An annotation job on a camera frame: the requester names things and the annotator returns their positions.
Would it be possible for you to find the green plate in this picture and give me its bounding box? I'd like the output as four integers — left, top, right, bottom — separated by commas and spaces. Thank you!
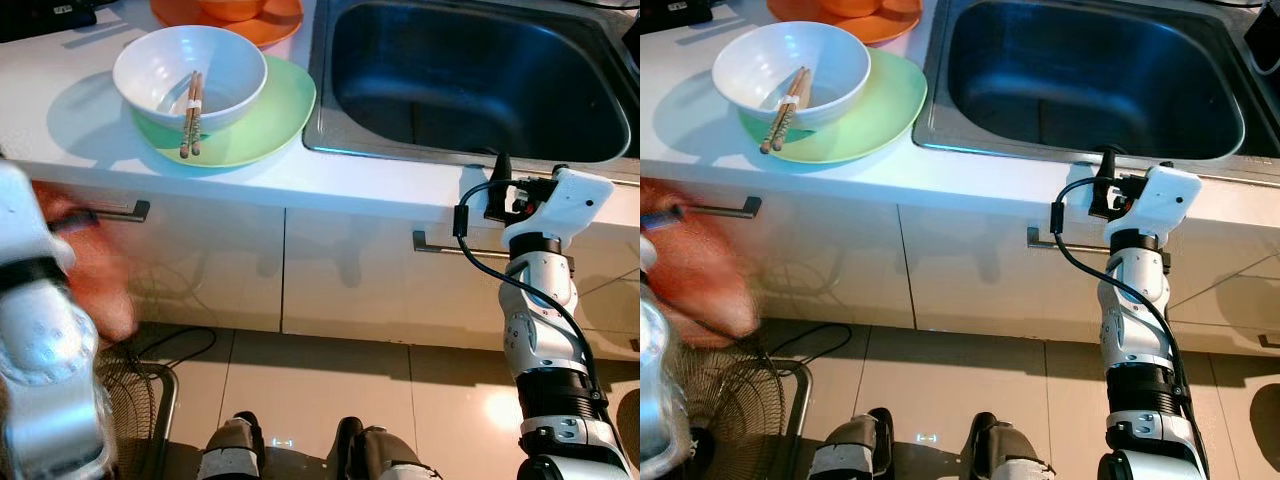
130, 55, 317, 169
738, 48, 928, 164

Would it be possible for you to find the white ceramic bowl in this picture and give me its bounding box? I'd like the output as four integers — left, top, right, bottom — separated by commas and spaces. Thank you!
112, 25, 269, 134
712, 22, 871, 131

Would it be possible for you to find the steel kitchen sink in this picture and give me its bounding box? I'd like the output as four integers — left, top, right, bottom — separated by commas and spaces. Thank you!
303, 0, 641, 184
912, 0, 1280, 186

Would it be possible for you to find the white kitchen cabinet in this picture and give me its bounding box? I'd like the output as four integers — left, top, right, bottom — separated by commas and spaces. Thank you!
640, 185, 1280, 356
0, 185, 641, 361

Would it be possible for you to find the red plastic bag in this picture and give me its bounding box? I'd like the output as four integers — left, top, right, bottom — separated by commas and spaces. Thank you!
30, 180, 141, 346
640, 178, 766, 349

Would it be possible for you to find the black countertop appliance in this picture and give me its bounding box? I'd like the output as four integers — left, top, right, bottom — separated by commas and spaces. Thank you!
1245, 0, 1280, 76

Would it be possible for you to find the black power strip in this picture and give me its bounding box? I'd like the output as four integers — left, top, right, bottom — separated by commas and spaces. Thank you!
640, 0, 713, 29
0, 0, 98, 43

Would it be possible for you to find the grey robot right leg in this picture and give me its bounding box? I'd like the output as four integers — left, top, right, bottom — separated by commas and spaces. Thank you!
335, 418, 441, 480
965, 412, 1056, 480

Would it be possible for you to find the orange bowl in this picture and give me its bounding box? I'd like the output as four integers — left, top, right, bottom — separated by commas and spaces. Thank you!
815, 0, 886, 19
195, 0, 269, 23

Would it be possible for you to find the grey metal tube stand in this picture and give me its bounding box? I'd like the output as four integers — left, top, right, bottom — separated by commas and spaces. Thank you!
148, 362, 179, 480
770, 360, 813, 480

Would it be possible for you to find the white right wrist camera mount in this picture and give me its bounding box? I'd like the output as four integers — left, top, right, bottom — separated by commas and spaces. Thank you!
1102, 165, 1203, 249
500, 167, 616, 251

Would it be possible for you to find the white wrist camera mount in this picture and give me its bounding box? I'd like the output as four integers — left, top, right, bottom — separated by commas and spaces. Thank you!
500, 167, 616, 251
1102, 165, 1203, 249
0, 160, 49, 269

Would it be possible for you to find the steel cabinet handle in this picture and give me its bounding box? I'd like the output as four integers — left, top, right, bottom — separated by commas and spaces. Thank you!
1027, 227, 1106, 251
75, 200, 151, 223
413, 230, 511, 259
680, 197, 763, 219

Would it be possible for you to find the black floor cable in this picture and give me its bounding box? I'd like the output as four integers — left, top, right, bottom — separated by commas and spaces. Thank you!
765, 322, 851, 361
130, 325, 218, 366

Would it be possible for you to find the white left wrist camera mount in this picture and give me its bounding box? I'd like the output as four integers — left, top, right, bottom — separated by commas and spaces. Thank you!
0, 160, 49, 269

